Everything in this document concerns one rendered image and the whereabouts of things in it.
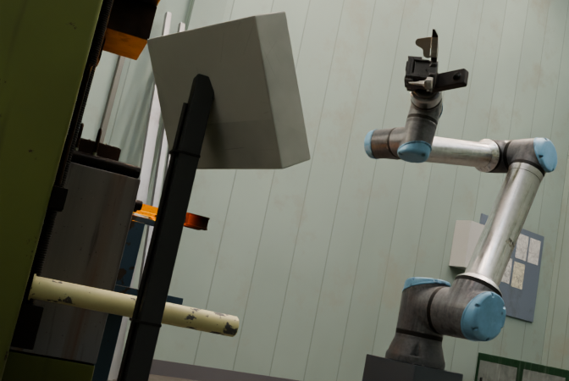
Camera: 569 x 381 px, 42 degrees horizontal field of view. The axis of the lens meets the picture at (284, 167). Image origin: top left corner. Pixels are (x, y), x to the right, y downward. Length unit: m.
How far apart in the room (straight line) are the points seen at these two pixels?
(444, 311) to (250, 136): 1.12
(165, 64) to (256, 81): 0.27
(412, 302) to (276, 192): 4.48
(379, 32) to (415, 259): 2.41
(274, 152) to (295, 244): 5.60
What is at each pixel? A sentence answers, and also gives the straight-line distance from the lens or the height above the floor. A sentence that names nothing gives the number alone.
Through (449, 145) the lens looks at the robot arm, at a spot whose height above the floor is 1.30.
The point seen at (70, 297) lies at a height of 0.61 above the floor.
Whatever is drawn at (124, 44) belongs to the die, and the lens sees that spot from 2.01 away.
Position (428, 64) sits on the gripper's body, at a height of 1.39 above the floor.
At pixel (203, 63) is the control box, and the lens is 1.44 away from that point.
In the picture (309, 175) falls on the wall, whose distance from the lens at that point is 7.02.
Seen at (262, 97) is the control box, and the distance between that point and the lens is 1.34.
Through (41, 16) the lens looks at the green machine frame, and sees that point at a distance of 1.58.
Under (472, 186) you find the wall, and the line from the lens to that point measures 8.66.
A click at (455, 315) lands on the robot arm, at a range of 2.29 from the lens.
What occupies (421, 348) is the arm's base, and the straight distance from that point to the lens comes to 2.39.
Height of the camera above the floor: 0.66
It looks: 11 degrees up
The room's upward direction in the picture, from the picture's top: 12 degrees clockwise
